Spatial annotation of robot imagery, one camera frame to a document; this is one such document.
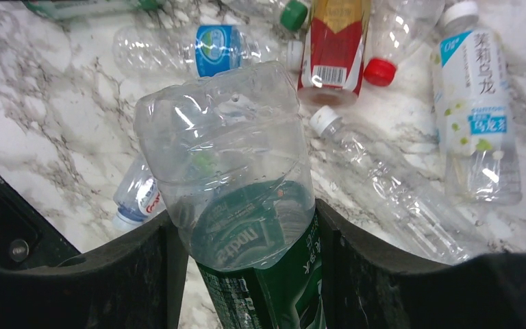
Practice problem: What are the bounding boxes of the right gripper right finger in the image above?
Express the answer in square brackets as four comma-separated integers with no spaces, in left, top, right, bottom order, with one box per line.
[316,199,526,328]

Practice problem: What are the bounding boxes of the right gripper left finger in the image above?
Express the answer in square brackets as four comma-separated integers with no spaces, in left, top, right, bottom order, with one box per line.
[0,212,188,328]

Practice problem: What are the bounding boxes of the blue cap clear bottle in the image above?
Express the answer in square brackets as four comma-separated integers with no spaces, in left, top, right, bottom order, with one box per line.
[112,153,166,232]

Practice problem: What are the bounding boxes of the dark green label bottle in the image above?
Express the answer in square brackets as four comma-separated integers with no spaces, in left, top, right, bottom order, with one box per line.
[134,61,326,328]

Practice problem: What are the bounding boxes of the blue label clear bottle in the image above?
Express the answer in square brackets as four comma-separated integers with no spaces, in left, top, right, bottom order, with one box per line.
[112,25,304,77]

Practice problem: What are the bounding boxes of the crushed clear white-cap bottle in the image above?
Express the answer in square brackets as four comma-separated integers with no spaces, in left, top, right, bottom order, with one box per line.
[309,106,490,265]

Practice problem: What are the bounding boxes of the white blue label tea bottle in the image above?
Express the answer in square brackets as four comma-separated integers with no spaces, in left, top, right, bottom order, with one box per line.
[430,1,522,205]

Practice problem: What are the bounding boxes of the red yellow label juice bottle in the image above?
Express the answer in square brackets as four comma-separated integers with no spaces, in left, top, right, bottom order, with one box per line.
[297,0,372,107]

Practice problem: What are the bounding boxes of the red label clear bottle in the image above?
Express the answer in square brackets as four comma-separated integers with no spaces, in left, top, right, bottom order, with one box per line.
[364,0,446,86]

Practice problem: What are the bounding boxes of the green cap clear bottle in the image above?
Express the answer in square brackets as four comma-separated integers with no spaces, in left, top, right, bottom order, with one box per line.
[22,1,311,32]

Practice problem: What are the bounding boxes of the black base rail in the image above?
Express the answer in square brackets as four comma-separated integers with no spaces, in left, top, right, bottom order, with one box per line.
[0,176,80,271]

